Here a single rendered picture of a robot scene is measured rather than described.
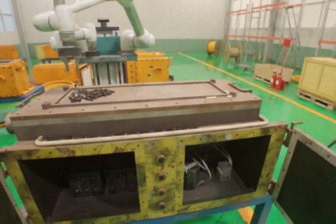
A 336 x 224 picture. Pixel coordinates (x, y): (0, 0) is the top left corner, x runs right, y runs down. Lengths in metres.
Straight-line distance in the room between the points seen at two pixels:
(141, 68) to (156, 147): 2.70
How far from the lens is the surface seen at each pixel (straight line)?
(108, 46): 2.18
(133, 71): 3.50
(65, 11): 1.24
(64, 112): 0.93
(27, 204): 1.25
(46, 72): 7.33
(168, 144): 0.88
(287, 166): 1.27
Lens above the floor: 1.70
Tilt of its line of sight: 20 degrees down
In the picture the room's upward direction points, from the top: straight up
